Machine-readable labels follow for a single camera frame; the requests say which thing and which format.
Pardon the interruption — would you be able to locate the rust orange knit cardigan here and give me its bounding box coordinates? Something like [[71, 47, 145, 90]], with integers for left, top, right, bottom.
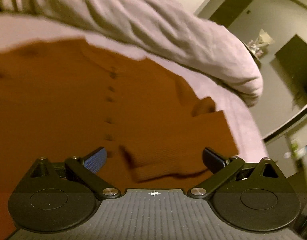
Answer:
[[0, 40, 239, 239]]

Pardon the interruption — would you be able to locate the clear wrapped desk item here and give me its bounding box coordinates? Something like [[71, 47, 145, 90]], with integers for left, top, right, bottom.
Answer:
[[247, 29, 275, 57]]

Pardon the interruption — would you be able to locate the black monitor screen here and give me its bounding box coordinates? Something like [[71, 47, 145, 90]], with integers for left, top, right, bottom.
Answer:
[[275, 35, 307, 96]]

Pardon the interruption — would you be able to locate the lilac rolled duvet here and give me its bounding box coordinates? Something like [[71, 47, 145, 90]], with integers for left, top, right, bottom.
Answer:
[[0, 0, 264, 107]]

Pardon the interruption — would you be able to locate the lilac bed sheet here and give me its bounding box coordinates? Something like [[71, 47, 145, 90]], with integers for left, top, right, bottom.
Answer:
[[0, 13, 268, 163]]

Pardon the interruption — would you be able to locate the grey desk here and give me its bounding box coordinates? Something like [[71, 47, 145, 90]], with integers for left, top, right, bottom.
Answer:
[[228, 0, 307, 137]]

